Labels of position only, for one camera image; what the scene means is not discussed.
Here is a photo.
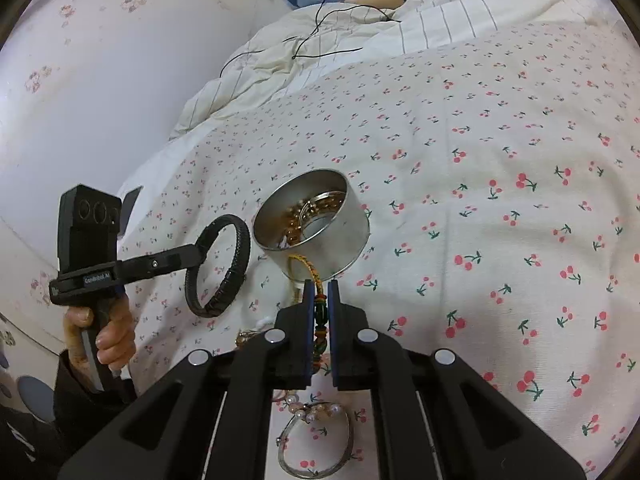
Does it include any person's left forearm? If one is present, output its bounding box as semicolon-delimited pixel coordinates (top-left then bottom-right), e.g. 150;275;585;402
0;349;138;480

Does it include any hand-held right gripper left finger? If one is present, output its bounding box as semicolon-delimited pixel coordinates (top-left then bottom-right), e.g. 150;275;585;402
57;281;316;480

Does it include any white striped quilt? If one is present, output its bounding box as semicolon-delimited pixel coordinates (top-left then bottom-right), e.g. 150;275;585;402
169;0;640;142

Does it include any cherry print bedsheet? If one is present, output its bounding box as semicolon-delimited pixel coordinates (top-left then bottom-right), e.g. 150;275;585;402
119;24;640;480

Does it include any yellow green braided bracelet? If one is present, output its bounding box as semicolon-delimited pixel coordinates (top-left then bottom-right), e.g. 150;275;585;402
287;254;334;377

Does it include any silver bangle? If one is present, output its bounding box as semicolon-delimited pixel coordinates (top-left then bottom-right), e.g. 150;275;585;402
276;402;355;479

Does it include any person's left hand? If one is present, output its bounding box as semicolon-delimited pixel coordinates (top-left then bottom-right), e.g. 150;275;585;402
62;294;138;380

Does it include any thin black cable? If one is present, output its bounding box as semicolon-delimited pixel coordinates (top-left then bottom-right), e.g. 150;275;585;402
222;2;402;72

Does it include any black braided leather bracelet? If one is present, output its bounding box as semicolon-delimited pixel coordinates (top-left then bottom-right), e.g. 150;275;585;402
184;214;251;318

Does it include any round silver metal tin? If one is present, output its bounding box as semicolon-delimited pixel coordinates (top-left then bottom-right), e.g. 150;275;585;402
251;169;371;287

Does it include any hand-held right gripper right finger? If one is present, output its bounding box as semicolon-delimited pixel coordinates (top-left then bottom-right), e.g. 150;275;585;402
327;281;584;480

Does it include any pink pearl bracelet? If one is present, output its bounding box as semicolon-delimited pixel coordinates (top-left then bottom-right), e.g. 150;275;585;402
272;389;345;425

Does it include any gold bead bracelet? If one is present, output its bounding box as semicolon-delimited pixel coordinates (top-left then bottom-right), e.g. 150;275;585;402
281;191;347;250

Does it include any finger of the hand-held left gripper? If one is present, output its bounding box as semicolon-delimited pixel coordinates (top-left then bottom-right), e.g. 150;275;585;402
119;241;207;286

